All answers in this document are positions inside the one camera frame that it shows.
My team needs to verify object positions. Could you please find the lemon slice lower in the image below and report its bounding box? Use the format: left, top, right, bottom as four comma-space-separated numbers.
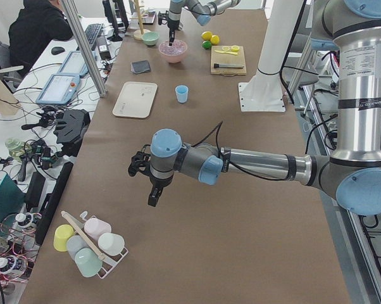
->
230, 45, 240, 52

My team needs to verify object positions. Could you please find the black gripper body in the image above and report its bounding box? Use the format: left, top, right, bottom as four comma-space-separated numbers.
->
149, 174, 172, 198
168, 19, 178, 41

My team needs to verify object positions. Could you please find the black keyboard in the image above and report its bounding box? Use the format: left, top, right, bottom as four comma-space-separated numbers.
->
84, 23, 103, 51

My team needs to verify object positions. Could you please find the light blue plastic cup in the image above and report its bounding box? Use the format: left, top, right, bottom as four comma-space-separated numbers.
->
175, 85, 189, 103

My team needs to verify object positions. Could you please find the wooden stand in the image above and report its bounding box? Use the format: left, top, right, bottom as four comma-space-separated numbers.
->
132, 0, 149, 41

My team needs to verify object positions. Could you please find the grey folded cloth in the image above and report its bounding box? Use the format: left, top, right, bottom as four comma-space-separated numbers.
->
130, 60, 151, 74

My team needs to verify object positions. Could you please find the mint cup on rack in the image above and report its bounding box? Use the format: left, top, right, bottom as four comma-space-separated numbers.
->
74, 248, 103, 277

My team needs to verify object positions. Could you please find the pink cup on rack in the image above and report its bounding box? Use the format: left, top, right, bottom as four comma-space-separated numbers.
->
84, 217, 111, 241

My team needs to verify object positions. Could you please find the wooden cutting board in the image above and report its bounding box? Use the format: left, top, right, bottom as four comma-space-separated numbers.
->
210, 46, 247, 75

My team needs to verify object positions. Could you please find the white wire cup rack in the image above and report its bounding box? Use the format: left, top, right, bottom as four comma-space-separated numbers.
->
61, 211, 129, 279

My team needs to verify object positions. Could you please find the yellow cup on rack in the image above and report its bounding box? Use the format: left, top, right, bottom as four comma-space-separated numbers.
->
53, 224, 75, 252

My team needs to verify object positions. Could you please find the yellow lemon upper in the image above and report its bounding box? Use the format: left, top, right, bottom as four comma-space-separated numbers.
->
201, 31, 213, 41

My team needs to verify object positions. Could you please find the steel muddler black tip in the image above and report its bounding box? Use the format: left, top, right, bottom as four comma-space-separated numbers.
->
213, 63, 245, 69

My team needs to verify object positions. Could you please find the white cup on rack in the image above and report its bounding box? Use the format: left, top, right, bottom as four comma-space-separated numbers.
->
97, 232, 125, 256

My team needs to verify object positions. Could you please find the yellow lemon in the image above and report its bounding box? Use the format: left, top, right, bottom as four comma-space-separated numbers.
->
209, 35, 220, 45
201, 31, 213, 41

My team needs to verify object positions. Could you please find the teach pendant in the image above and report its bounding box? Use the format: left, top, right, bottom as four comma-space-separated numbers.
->
35, 73, 80, 105
58, 51, 88, 77

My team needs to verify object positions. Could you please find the pink bowl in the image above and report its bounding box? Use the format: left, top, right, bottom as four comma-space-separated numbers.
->
158, 39, 188, 63

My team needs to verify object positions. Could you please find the seated person in black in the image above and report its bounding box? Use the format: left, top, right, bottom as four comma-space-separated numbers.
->
8, 0, 73, 71

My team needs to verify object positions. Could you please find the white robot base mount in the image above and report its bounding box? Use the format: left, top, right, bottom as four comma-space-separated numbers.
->
239, 0, 306, 112

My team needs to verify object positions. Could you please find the teach pendant far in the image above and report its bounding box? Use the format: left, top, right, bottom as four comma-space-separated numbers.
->
58, 51, 88, 77

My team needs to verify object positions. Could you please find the yellow plastic knife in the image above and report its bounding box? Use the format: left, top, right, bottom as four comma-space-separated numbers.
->
214, 49, 238, 56

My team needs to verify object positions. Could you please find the green lime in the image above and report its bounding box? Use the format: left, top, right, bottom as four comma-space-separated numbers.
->
202, 41, 211, 50

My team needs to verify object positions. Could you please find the aluminium frame post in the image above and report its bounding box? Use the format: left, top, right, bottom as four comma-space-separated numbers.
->
60, 0, 106, 98

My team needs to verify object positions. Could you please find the yellow lemon lower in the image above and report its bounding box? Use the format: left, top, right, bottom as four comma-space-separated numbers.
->
209, 35, 220, 45

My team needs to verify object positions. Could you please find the grey cup on rack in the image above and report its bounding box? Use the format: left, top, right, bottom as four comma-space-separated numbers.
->
66, 235, 89, 260

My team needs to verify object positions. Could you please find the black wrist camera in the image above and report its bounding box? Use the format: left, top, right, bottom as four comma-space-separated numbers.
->
128, 151, 151, 177

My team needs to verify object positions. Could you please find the green ceramic bowl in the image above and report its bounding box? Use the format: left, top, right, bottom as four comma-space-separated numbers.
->
142, 32, 159, 46

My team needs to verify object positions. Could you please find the teach pendant near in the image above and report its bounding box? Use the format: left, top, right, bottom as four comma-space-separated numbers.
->
35, 73, 80, 105

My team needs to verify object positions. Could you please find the cream rabbit tray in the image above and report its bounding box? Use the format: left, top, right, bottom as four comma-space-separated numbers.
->
112, 82, 158, 118

